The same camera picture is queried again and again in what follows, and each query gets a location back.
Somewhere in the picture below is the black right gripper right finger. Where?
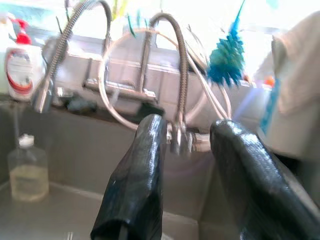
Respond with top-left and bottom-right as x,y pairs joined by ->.
209,119 -> 320,240

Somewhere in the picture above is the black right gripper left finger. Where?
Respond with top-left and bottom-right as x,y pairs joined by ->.
90,114 -> 168,240

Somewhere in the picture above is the stainless steel sink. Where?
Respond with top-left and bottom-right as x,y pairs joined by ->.
0,99 -> 320,240

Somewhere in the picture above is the dark green scouring pad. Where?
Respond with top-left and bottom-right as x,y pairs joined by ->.
138,101 -> 166,118

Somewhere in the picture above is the clear plastic bottle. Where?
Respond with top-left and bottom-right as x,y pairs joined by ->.
7,133 -> 50,203

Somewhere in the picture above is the white hanging cloth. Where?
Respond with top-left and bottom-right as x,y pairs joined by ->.
254,11 -> 320,161

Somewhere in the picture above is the blue bottle brush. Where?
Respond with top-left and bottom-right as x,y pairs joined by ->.
206,0 -> 247,88

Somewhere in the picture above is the spring pull-down faucet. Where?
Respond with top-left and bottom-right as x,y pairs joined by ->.
32,0 -> 163,115

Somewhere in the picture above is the white red-capped soap bottle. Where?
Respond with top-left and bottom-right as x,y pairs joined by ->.
4,18 -> 47,102

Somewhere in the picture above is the white hose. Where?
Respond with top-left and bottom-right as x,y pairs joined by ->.
98,28 -> 232,131

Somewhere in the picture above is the flexible metal hose faucet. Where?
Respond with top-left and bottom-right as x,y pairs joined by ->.
149,12 -> 198,155

